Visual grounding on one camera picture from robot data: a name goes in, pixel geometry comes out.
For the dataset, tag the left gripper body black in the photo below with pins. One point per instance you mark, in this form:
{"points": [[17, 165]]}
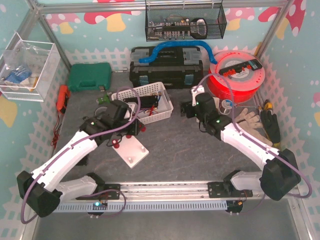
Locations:
{"points": [[136, 126]]}

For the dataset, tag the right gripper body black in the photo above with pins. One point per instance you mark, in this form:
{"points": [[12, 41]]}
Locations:
{"points": [[186, 110]]}

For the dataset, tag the white peg base plate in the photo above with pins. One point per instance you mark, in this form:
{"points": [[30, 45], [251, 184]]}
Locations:
{"points": [[131, 151]]}

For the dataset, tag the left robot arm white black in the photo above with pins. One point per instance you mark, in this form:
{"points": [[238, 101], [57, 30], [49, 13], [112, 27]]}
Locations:
{"points": [[43, 189]]}

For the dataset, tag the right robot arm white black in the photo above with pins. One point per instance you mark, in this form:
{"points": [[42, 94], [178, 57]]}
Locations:
{"points": [[279, 174]]}

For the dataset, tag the white plastic perforated basket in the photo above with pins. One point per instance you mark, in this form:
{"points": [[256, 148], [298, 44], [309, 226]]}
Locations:
{"points": [[160, 112]]}

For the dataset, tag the white small parts box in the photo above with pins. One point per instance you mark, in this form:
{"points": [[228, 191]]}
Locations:
{"points": [[217, 102]]}

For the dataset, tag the black battery holder in basket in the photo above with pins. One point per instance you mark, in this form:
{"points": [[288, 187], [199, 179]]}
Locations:
{"points": [[146, 102]]}

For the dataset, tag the green brass valve fitting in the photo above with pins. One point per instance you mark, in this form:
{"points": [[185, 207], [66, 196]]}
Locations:
{"points": [[106, 98]]}

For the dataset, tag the black toolbox with blue latches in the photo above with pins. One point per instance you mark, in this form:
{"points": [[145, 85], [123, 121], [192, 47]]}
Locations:
{"points": [[175, 67]]}

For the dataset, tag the red filament spool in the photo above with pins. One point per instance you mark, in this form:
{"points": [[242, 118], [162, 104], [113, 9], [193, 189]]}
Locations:
{"points": [[239, 76]]}

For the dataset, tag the white work glove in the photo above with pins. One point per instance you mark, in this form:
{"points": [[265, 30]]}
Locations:
{"points": [[250, 122]]}

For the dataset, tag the green plastic tool case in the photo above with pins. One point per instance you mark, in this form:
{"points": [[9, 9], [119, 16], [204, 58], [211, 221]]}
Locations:
{"points": [[91, 76]]}

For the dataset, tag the red multimeter probe leads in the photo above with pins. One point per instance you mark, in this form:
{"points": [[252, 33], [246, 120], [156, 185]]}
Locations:
{"points": [[56, 131]]}

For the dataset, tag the orange multimeter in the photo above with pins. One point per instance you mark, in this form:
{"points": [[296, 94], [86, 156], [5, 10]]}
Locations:
{"points": [[62, 99]]}

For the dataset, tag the yellow black screwdriver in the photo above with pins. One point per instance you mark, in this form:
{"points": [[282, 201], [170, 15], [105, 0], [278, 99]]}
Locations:
{"points": [[266, 106]]}

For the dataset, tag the blue white glove in box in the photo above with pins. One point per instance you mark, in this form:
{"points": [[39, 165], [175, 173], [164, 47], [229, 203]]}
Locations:
{"points": [[18, 75]]}

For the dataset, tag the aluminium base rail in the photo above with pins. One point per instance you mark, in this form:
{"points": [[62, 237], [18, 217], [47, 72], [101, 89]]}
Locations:
{"points": [[164, 191]]}

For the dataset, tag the black wire mesh basket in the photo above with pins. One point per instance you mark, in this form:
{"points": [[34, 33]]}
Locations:
{"points": [[178, 20]]}

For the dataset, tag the grey slotted cable duct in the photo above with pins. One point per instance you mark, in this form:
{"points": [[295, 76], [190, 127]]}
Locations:
{"points": [[135, 206]]}

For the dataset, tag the clear acrylic wall box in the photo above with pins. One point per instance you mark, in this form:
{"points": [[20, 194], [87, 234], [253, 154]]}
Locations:
{"points": [[41, 57]]}

